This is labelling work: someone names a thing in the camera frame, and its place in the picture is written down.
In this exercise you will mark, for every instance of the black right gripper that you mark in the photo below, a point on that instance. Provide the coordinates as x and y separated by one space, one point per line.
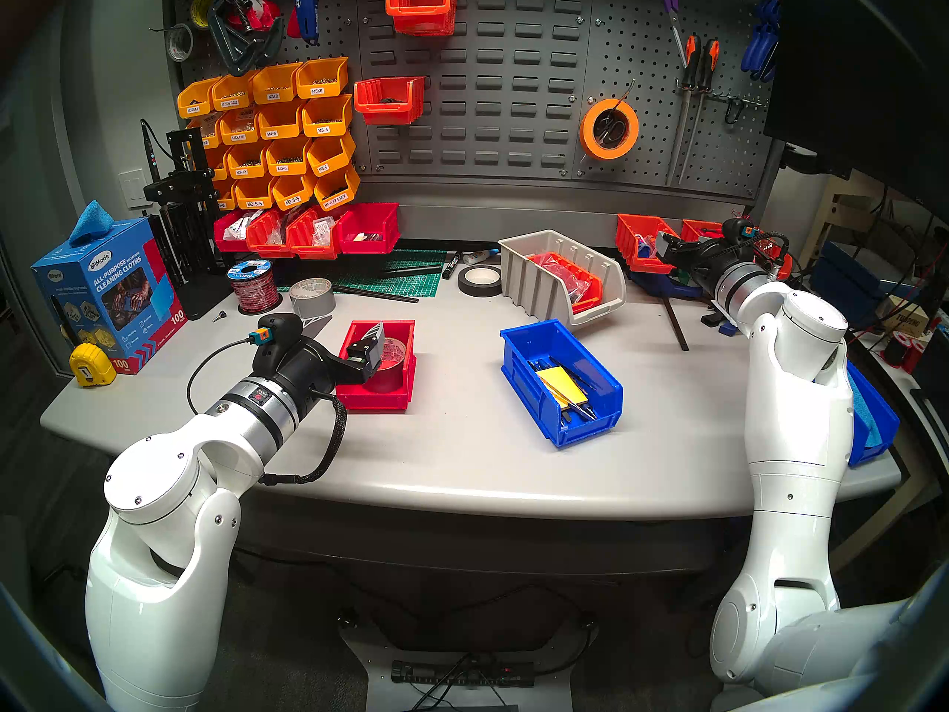
708 262

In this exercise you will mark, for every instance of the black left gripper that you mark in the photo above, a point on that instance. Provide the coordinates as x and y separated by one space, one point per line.
330 373

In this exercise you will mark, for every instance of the red bin holding tape roll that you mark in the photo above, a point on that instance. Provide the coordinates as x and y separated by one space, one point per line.
371 400

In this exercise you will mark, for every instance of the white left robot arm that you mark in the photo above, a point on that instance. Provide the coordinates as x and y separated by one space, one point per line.
163 569

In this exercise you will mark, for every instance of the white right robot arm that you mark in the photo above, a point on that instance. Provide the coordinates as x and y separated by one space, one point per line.
797 436

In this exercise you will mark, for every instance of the red and white tool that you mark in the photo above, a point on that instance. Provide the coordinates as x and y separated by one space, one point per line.
263 13

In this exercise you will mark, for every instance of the orange bin with red pliers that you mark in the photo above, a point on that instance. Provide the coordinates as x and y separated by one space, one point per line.
697 228

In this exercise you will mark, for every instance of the blue bar clamp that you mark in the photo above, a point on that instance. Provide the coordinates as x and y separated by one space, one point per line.
652 286

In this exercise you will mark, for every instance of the orange bin with glue bottles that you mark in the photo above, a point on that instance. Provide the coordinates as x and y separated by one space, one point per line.
630 236

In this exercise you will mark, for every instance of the long black plastic strip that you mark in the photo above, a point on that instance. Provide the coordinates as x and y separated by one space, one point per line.
378 295

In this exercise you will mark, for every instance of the green cutting mat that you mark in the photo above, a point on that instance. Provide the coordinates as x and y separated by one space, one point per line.
371 284

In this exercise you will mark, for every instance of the red bin with card pack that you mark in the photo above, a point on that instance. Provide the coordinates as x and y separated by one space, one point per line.
356 248

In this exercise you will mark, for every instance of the orange bin holding plastic bag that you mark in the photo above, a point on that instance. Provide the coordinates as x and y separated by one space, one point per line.
589 291

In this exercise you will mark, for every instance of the red bin with screw bag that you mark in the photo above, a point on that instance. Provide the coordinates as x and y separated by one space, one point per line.
304 252

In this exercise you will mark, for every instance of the grey pegboard with hand tools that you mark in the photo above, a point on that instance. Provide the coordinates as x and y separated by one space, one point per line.
652 162

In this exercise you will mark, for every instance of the sandpaper card pack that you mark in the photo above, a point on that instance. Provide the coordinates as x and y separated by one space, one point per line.
367 236

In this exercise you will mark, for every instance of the clear bag of screws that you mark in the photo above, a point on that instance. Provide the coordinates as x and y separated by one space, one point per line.
322 232

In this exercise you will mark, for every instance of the clear bag of red parts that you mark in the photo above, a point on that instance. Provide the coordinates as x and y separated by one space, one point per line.
560 269

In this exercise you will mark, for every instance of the red bin with clear bag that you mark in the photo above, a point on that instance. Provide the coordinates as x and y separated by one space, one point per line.
259 249

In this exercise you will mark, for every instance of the black marker pen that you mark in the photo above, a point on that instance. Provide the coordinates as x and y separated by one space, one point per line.
449 269

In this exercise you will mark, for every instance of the clear plastic bag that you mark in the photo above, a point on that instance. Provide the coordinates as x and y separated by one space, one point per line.
276 232

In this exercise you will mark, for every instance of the black tape roll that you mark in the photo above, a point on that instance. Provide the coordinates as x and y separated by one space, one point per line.
465 288

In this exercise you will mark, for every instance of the red bin with white bag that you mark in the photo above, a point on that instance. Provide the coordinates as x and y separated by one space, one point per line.
231 248

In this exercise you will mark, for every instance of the yellow bin labelled M4-0.7 HEX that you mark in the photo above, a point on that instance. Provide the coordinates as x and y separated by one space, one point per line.
337 191

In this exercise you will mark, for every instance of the large grey storage bin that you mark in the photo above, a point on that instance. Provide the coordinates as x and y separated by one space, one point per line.
534 288

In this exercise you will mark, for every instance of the orange masking tape roll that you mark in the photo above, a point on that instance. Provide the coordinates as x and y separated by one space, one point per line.
589 136

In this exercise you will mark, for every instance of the yellow bin labelled M2.5-5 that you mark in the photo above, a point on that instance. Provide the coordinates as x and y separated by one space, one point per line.
293 193

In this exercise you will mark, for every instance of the white plastic bag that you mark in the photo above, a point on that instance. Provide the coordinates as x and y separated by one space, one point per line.
236 228

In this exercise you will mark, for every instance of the black carabiner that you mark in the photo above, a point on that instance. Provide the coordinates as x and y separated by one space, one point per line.
727 110

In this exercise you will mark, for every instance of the black metal stand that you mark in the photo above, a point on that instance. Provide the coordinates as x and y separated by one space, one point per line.
194 273

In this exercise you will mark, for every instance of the yellow bin labelled M2.5-6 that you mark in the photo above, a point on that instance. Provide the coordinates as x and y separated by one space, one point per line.
253 197

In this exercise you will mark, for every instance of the dark blue storage crate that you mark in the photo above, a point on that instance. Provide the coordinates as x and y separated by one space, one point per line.
845 273

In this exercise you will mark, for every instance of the yellow sticky note pad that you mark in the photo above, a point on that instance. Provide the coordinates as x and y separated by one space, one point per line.
560 383

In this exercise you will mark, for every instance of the metal hook rack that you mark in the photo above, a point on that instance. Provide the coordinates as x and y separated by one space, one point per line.
749 101

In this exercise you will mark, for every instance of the large blue storage bin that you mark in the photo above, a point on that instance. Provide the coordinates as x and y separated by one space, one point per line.
526 347

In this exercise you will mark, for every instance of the metal tweezers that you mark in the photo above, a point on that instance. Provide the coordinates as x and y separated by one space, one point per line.
580 408

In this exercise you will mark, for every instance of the yellow bin labelled M3-6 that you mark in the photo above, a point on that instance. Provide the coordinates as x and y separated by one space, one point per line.
330 158

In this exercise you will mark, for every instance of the yellow bin labelled M2.5-8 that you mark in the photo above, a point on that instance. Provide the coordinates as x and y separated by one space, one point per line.
226 197

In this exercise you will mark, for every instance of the yellow bin labelled M3-8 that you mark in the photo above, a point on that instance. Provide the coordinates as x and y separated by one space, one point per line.
285 162

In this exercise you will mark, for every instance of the yellow bin labelled M3-12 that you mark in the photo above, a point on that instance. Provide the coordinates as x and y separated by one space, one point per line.
245 165

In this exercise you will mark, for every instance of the small yellow parts bin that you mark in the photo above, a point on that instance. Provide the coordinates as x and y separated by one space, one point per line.
219 165
209 128

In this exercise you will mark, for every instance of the yellow bin labelled M3-4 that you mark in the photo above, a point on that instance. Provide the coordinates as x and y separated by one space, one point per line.
326 121

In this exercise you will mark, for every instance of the yellow bin labelled M4-6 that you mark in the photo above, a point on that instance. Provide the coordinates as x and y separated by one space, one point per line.
276 124

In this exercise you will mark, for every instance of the blue spring clamps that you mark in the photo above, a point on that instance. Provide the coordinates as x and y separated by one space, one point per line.
760 47

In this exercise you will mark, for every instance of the yellow bin labelled M4X4X6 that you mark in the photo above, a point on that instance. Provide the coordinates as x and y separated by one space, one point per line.
239 128

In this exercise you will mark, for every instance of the blue cleaning cloths box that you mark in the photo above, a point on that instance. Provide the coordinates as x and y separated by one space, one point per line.
111 295

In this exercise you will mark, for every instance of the small cardboard box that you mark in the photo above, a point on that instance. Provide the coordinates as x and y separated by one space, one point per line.
908 317

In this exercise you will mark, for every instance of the red thread spool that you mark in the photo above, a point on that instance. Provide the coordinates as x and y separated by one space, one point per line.
901 347

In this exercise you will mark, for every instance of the blue microfibre cloth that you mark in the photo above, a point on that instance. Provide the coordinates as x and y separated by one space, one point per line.
864 421

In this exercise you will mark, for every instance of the yellow tape measure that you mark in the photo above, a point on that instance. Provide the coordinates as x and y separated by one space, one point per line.
93 366

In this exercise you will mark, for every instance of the yellow bin labelled M3X6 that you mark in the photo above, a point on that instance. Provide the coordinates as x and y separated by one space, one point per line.
319 84

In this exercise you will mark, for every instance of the black monitor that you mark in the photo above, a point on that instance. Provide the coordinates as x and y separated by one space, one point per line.
852 65

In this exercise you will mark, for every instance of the blue bin holding cloth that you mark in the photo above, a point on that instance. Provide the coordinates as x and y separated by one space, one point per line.
890 421

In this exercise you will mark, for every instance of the yellow bin labelled M3X8 BAD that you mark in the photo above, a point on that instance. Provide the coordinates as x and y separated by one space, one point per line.
231 95

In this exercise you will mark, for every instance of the blue cloth in box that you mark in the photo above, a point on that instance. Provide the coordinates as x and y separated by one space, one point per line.
90 225

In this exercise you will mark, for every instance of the grey pegboard with yellow bins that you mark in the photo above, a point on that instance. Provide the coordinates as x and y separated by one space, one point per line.
334 21

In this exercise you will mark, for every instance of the hanging grey tape roll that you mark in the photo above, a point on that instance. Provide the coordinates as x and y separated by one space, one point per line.
169 44

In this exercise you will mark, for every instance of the black power strip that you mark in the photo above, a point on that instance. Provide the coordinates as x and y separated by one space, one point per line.
445 673

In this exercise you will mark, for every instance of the yellow tape roll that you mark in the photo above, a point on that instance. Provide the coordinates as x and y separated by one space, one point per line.
200 10

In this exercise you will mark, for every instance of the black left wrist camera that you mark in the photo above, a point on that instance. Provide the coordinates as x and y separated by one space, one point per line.
278 340

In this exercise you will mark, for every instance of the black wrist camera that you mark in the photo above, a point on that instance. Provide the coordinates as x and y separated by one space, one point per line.
738 228
278 340

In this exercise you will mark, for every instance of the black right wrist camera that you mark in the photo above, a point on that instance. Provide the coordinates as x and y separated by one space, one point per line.
738 228

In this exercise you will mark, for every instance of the orange wall bin with contents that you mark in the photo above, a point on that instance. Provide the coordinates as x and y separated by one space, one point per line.
385 110

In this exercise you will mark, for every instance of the grey louvered wall panel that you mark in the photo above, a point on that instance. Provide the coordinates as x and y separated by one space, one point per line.
519 87

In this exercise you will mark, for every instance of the white wall switch plate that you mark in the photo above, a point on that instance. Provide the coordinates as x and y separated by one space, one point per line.
133 188

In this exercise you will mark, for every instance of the empty orange wall bin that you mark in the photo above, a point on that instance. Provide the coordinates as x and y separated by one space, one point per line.
419 17

